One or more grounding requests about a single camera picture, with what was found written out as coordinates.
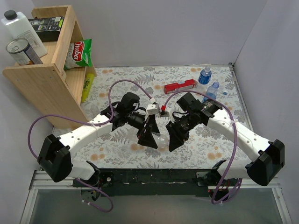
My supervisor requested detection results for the wooden shelf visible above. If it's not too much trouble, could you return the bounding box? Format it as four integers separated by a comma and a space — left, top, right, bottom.
2, 5, 96, 129

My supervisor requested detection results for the black green box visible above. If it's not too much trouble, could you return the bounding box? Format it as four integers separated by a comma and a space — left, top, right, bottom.
29, 16, 64, 42

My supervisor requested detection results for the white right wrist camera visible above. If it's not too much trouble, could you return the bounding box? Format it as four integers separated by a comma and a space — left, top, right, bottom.
159, 105, 175, 123

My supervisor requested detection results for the green white snack bag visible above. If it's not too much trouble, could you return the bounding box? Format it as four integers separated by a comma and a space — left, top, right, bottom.
64, 39, 92, 70

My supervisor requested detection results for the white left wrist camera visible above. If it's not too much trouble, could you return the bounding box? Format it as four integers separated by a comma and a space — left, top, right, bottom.
145, 103, 160, 121

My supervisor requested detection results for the yellow marker tube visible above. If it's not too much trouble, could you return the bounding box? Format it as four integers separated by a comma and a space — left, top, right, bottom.
81, 73, 95, 103

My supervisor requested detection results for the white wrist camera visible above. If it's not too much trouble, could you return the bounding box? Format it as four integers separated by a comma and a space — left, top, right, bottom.
145, 103, 160, 121
159, 105, 175, 123

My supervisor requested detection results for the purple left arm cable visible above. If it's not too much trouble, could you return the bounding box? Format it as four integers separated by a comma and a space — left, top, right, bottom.
28, 79, 157, 213

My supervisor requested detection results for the blue label crushed bottle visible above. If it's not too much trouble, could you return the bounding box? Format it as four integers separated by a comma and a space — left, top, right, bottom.
205, 82, 220, 99

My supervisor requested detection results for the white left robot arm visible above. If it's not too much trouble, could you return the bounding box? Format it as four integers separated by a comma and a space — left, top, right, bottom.
37, 92, 159, 187

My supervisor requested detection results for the Pocari Sweat blue label bottle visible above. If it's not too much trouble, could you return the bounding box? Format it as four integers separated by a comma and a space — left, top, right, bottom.
199, 66, 212, 85

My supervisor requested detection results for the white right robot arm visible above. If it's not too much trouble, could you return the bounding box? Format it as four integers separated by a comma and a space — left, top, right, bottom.
160, 91, 285, 186

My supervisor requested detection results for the floral patterned table mat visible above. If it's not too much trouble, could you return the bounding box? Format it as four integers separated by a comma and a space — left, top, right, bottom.
72, 66, 233, 169

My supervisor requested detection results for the clear bottle white cap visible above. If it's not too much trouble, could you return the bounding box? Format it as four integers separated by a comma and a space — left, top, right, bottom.
127, 127, 169, 150

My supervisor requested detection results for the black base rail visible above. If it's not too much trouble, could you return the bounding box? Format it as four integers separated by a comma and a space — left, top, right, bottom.
93, 168, 234, 198

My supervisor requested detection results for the metal tin can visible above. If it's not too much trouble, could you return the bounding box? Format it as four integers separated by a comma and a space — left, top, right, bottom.
6, 38, 42, 65

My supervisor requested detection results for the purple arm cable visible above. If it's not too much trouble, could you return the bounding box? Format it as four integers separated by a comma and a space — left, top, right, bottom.
28, 79, 157, 213
163, 90, 243, 205

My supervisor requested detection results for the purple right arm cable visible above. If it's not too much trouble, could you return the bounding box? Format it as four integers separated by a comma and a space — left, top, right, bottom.
163, 90, 243, 205

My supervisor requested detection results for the white bottle black cap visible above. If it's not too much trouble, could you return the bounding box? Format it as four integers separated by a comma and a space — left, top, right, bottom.
1, 10, 48, 58

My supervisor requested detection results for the red toothpaste box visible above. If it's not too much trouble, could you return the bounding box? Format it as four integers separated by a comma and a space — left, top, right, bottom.
164, 79, 198, 94

